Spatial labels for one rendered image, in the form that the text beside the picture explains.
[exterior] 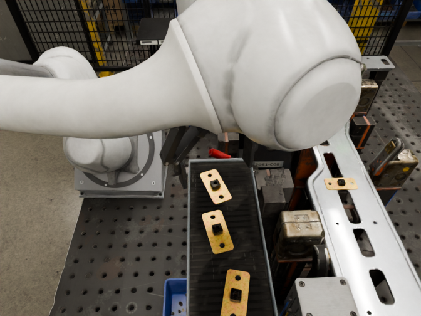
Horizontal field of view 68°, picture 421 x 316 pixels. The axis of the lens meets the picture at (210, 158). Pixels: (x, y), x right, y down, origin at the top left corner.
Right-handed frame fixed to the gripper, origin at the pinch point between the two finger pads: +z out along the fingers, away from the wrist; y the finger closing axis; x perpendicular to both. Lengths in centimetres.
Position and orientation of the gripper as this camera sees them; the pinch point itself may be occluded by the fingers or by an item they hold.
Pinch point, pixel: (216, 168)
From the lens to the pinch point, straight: 60.0
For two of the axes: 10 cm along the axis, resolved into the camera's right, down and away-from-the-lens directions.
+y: 9.2, -2.8, 2.6
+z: 0.0, 6.8, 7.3
